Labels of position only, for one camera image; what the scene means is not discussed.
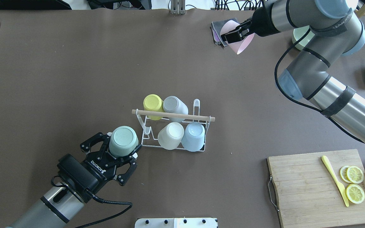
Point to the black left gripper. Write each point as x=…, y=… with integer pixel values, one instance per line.
x=97, y=165

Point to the wooden cutting board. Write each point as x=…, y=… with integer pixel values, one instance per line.
x=306, y=194

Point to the dark grey cloth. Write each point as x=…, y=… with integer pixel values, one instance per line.
x=216, y=27

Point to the white wire cup rack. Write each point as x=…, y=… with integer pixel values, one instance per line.
x=153, y=122

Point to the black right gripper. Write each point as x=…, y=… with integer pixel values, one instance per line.
x=262, y=21

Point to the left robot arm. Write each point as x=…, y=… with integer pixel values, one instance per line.
x=59, y=205

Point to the aluminium frame post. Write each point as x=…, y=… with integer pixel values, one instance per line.
x=177, y=7

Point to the white cup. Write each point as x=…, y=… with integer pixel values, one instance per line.
x=170, y=136

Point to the yellow cup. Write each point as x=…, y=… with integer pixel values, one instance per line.
x=153, y=103

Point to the grey cup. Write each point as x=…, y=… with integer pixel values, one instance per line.
x=173, y=104

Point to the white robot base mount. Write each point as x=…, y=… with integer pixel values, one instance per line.
x=177, y=223

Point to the lemon slice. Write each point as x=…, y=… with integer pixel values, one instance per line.
x=355, y=193
x=354, y=174

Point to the pink cup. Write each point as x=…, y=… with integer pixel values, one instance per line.
x=237, y=35

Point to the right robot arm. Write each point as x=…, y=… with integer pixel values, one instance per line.
x=337, y=32

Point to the green cup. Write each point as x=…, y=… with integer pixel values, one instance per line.
x=123, y=141

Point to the yellow plastic knife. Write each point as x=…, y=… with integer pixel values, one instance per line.
x=339, y=185

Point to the light blue cup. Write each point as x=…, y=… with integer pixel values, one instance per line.
x=194, y=136

